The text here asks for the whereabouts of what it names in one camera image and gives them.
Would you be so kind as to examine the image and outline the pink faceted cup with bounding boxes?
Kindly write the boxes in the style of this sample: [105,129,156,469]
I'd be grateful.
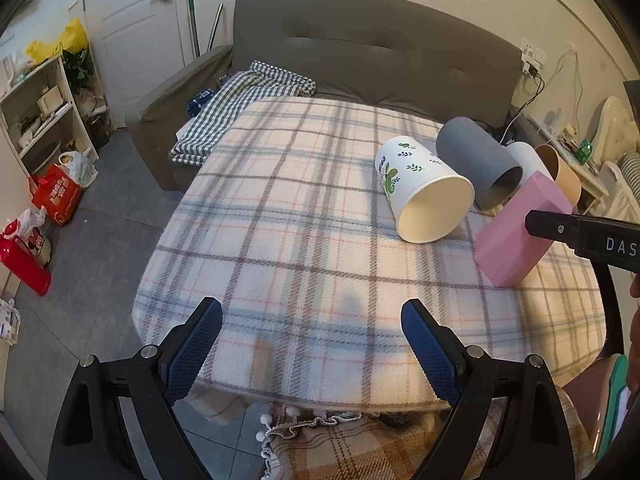
[474,171,572,287]

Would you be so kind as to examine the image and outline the brown kraft cup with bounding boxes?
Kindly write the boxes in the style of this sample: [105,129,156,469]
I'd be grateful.
[535,144,582,208]

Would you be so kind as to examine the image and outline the light grey cup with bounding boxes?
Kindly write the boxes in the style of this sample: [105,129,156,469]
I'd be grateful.
[506,141,552,186]

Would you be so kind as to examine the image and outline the dark grey cup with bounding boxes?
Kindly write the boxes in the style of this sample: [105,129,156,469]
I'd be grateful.
[436,117,523,210]

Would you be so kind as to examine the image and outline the white leaf-print cup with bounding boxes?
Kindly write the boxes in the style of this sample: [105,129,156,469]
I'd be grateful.
[375,136,475,244]

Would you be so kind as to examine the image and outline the person's hand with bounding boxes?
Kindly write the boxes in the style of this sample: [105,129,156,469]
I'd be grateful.
[627,274,640,396]

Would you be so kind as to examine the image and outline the white nightstand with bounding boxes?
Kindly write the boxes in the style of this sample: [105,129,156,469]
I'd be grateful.
[514,114,608,214]

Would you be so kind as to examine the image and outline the striped pillow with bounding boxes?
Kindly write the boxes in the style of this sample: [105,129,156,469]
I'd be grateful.
[618,152,640,194]

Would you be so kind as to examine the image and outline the green bottle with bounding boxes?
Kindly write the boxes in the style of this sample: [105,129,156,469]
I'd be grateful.
[575,140,593,165]

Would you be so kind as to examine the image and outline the white bed headboard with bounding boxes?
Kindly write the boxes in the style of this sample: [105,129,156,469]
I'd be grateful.
[592,96,639,166]

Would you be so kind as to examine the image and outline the orange plaid blanket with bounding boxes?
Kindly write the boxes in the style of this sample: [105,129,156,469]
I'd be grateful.
[257,389,597,480]

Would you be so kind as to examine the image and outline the red cylinder bottle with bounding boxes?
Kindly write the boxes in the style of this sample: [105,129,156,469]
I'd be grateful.
[0,235,51,296]

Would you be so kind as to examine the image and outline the grey sofa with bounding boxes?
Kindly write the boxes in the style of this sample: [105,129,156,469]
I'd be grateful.
[126,0,521,191]

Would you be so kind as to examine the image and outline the red gift bag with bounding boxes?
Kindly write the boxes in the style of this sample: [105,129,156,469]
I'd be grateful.
[29,165,82,226]

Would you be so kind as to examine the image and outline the white plastic bag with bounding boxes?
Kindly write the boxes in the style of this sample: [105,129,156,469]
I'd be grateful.
[58,151,99,190]

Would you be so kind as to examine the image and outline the plaid tablecloth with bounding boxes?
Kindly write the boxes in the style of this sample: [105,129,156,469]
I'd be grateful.
[131,98,606,413]

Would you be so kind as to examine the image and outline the white shelf unit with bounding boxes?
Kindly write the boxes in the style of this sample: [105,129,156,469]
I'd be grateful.
[1,56,99,177]

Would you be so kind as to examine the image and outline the green checked cloth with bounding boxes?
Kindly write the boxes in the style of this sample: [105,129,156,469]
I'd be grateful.
[169,61,317,166]

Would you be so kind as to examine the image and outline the white kettle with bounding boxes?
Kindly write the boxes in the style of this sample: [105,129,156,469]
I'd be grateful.
[0,54,15,92]

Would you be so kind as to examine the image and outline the yellow plastic bag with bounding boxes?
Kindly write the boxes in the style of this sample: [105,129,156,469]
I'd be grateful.
[25,18,89,64]

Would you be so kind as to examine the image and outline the white door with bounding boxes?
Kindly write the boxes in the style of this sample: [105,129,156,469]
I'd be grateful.
[81,0,184,129]

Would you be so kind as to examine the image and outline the green broom handle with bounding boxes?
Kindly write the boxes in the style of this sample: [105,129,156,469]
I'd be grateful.
[186,0,201,60]

